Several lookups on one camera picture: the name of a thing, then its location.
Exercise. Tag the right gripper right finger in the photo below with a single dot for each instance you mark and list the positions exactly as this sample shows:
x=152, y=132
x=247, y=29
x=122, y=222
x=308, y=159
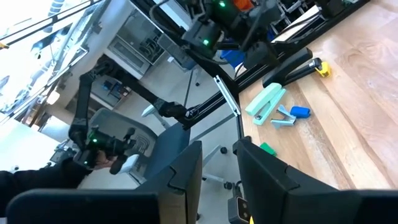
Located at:
x=273, y=193

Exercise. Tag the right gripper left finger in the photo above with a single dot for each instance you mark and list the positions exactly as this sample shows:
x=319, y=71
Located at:
x=180, y=174

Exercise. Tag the black stapler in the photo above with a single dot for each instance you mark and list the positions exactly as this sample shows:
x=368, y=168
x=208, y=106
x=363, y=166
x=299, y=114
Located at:
x=286, y=67

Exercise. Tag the green mini stapler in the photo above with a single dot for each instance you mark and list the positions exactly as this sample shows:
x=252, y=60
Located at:
x=268, y=149

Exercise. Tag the mint green stapler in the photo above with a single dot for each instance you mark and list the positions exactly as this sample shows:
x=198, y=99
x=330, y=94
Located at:
x=264, y=102

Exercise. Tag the light blue staple remover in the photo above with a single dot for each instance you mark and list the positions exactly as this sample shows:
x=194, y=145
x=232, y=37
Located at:
x=281, y=119

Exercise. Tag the blue mini stapler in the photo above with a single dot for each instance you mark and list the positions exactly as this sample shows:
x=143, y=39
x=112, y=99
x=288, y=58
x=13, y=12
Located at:
x=300, y=112

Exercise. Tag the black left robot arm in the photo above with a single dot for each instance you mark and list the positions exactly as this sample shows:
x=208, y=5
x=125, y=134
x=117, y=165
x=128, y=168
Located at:
x=202, y=34

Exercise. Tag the blue plastic crate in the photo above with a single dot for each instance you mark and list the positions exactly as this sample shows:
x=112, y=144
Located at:
x=233, y=58

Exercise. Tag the orange object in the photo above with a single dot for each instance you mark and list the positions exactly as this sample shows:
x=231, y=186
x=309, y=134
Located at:
x=244, y=3

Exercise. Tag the grey mesh office chair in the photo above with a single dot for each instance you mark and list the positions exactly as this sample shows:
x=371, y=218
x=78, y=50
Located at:
x=124, y=130

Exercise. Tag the person's hand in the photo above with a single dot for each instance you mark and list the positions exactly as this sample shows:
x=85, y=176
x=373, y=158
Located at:
x=104, y=160

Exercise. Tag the grey metal cabinet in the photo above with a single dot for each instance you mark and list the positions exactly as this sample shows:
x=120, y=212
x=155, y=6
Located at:
x=133, y=46

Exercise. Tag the grey depth camera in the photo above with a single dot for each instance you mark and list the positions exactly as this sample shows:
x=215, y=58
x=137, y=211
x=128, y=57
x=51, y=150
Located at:
x=238, y=210

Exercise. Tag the silver aluminium bracket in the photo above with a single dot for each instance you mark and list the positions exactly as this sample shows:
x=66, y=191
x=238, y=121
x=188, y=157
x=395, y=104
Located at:
x=228, y=96

